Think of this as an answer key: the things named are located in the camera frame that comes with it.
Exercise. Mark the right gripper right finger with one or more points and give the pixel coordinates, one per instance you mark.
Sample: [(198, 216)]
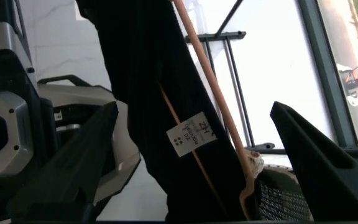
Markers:
[(331, 186)]

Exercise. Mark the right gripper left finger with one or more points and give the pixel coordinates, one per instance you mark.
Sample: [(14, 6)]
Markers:
[(70, 177)]

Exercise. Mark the cream printed garment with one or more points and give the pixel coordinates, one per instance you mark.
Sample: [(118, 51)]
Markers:
[(256, 163)]

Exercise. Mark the black garment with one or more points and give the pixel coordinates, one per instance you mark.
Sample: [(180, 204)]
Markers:
[(154, 62)]

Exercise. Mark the pink clothes hanger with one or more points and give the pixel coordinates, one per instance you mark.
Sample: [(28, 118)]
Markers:
[(219, 96)]

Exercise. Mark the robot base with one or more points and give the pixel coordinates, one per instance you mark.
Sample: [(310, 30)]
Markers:
[(8, 102)]

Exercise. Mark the white laundry basket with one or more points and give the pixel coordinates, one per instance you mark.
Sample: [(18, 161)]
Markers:
[(278, 196)]

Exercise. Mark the black clothes rack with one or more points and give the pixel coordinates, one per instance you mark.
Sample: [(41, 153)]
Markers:
[(216, 36)]

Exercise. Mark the window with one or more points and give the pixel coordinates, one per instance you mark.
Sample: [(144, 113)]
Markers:
[(331, 77)]

